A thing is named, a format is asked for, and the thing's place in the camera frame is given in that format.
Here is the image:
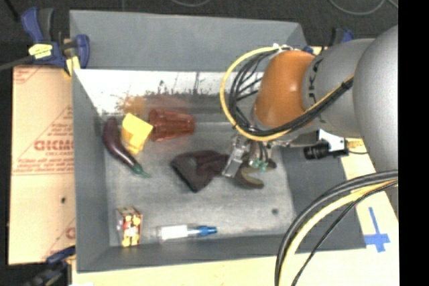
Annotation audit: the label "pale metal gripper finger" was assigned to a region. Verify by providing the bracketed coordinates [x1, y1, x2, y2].
[221, 141, 247, 178]

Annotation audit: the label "dark brown cloth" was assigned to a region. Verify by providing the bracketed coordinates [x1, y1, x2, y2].
[170, 150, 232, 194]

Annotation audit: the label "grey metal bin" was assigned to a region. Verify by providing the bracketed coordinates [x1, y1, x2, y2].
[68, 9, 367, 273]

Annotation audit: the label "red-orange translucent cup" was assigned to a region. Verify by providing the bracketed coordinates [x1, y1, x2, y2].
[147, 109, 196, 143]

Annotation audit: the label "clear bottle with blue cap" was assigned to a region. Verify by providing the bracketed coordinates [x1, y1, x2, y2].
[156, 224, 219, 242]

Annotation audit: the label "yellow sponge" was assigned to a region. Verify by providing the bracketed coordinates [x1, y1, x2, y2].
[121, 113, 154, 155]

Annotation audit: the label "purple toy eggplant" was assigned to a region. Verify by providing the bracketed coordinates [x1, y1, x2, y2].
[101, 117, 152, 179]

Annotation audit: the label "small colourful printed box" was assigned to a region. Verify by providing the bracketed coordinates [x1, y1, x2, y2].
[115, 206, 144, 248]

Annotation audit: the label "brown cardboard board, red print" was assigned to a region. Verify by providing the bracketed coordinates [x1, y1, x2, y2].
[7, 64, 77, 266]

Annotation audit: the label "black cylinder on white bracket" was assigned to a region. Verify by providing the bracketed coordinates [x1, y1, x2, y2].
[303, 129, 365, 161]

